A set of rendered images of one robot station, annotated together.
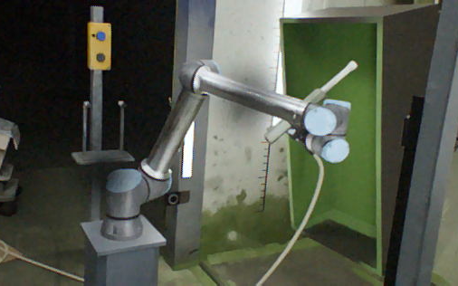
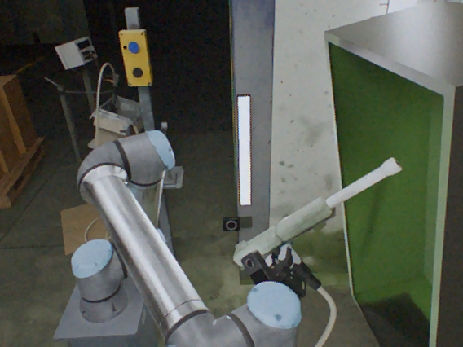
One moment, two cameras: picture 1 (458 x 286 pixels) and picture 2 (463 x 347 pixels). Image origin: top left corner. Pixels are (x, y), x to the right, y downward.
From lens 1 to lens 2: 1.43 m
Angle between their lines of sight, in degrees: 29
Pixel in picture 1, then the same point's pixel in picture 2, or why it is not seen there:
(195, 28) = (244, 31)
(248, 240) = (328, 265)
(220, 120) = (288, 144)
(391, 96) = not seen: outside the picture
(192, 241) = not seen: hidden behind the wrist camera
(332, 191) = (422, 257)
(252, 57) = not seen: hidden behind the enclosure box
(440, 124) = not seen: outside the picture
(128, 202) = (90, 287)
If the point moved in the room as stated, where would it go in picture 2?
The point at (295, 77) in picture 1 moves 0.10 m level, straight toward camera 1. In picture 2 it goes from (359, 120) to (348, 129)
